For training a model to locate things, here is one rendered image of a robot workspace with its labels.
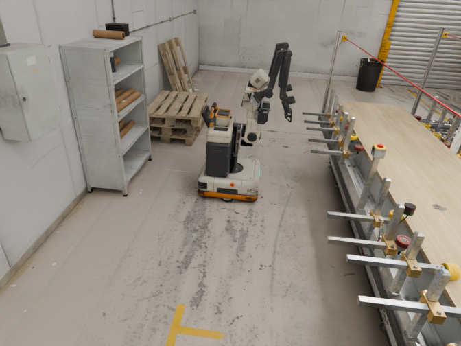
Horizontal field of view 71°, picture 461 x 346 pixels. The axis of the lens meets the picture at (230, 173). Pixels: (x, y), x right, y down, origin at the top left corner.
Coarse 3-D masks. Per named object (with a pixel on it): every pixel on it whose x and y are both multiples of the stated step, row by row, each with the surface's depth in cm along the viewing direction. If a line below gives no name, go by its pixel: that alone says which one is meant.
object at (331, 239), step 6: (330, 240) 186; (336, 240) 186; (342, 240) 186; (348, 240) 186; (354, 240) 186; (360, 240) 187; (366, 240) 187; (360, 246) 186; (366, 246) 186; (372, 246) 185; (378, 246) 185; (384, 246) 184
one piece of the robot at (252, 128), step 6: (246, 84) 328; (246, 90) 313; (252, 90) 313; (258, 90) 314; (246, 96) 316; (246, 102) 325; (246, 108) 328; (252, 108) 328; (258, 108) 328; (246, 114) 341; (252, 114) 332; (252, 120) 334; (246, 126) 335; (252, 126) 334; (258, 126) 345; (246, 132) 338; (252, 132) 337; (258, 132) 336; (246, 138) 341; (252, 138) 340; (258, 138) 340
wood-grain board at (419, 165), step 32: (384, 128) 333; (416, 128) 338; (384, 160) 269; (416, 160) 273; (448, 160) 276; (416, 192) 228; (448, 192) 230; (416, 224) 196; (448, 224) 197; (448, 256) 173; (448, 288) 154
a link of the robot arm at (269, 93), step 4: (280, 52) 282; (284, 52) 281; (276, 56) 285; (280, 56) 284; (284, 56) 283; (276, 60) 287; (280, 60) 286; (276, 64) 288; (280, 64) 288; (276, 68) 290; (272, 72) 292; (276, 72) 292; (272, 76) 294; (276, 76) 294; (272, 80) 296; (268, 84) 298; (272, 84) 297; (268, 88) 297; (272, 88) 298; (268, 92) 299; (272, 92) 300; (268, 96) 301
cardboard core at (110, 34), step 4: (96, 32) 327; (100, 32) 326; (104, 32) 326; (108, 32) 326; (112, 32) 326; (116, 32) 325; (120, 32) 325; (96, 36) 329; (100, 36) 329; (104, 36) 328; (108, 36) 327; (112, 36) 327; (116, 36) 326; (120, 36) 326; (124, 36) 332
